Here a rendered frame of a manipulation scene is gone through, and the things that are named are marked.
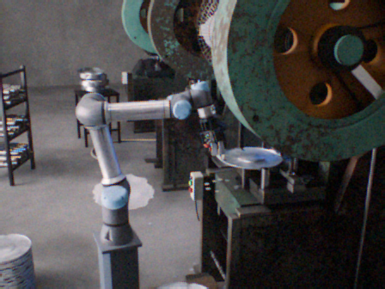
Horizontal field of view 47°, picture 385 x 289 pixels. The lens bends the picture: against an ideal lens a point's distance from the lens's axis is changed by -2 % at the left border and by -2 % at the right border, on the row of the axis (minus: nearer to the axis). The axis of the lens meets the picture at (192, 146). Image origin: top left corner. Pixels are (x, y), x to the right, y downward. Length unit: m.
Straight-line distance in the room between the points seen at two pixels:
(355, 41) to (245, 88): 0.39
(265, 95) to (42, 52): 7.21
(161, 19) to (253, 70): 1.79
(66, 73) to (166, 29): 5.46
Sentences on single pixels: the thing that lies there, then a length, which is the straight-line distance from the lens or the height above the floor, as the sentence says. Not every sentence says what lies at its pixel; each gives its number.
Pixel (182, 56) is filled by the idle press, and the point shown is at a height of 1.10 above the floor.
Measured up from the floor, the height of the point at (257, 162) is 0.78.
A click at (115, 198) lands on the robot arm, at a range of 1.98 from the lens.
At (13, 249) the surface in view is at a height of 0.25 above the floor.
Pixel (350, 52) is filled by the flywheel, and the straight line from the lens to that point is 1.59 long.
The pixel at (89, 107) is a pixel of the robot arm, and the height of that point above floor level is 1.06.
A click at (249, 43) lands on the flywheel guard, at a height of 1.35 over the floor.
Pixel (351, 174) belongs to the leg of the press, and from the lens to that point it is 2.06.
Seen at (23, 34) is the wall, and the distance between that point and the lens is 8.54.
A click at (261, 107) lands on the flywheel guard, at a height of 1.13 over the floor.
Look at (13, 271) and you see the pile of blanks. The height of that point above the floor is 0.18.
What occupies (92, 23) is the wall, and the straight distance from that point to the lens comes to 8.47.
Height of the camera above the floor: 1.48
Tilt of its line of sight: 18 degrees down
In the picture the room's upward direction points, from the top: straight up
